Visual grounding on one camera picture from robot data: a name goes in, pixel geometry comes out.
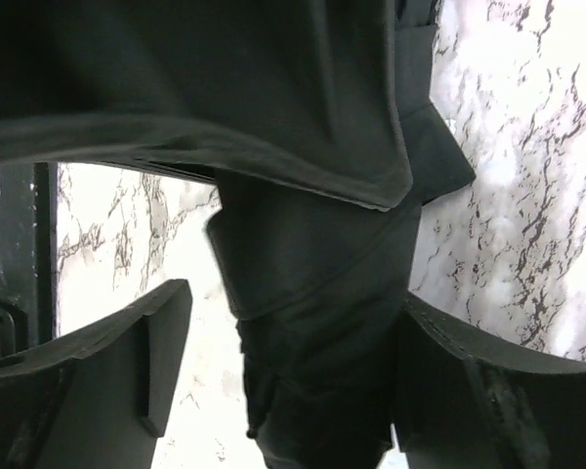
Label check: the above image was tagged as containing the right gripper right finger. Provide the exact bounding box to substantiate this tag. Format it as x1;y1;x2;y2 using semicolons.
394;294;586;469

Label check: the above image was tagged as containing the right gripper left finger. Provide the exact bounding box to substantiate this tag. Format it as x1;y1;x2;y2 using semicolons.
0;279;191;469

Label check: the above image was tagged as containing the black folding umbrella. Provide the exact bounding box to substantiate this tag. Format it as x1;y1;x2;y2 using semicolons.
0;1;475;468

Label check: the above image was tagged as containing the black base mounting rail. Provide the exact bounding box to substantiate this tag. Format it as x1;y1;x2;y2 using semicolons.
0;163;58;359

